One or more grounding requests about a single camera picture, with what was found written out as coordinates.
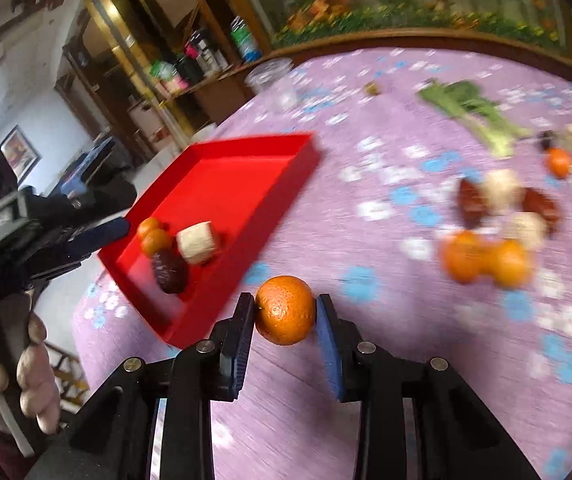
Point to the wooden stool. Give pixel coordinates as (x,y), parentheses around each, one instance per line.
(68,377)

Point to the red date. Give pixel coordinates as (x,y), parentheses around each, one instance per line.
(471,202)
(541,207)
(168,271)

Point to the artificial flower display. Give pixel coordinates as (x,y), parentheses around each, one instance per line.
(416,0)

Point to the framed picture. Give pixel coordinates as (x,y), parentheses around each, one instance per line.
(18,152)

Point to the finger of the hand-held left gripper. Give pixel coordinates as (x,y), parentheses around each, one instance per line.
(108,197)
(108,232)

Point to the purple floral tablecloth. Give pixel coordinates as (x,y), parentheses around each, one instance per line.
(316,240)

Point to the dark olive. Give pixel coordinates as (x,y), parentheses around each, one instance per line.
(546,140)

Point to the clear plastic cup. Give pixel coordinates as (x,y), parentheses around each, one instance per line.
(273,80)

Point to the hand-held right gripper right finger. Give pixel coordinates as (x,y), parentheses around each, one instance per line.
(328,355)

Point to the person's left hand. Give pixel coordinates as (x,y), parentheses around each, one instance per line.
(41,375)

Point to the small brown round fruit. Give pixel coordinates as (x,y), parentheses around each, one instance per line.
(372,89)

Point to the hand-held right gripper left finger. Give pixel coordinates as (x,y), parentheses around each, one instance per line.
(238,360)

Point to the tangerine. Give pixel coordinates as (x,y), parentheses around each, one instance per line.
(511,262)
(156,243)
(463,257)
(285,310)
(558,162)
(146,226)

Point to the red tray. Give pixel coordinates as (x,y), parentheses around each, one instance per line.
(236,185)

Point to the green packet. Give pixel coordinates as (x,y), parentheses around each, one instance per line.
(161,69)

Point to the bok choy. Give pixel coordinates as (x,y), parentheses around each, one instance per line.
(471,110)

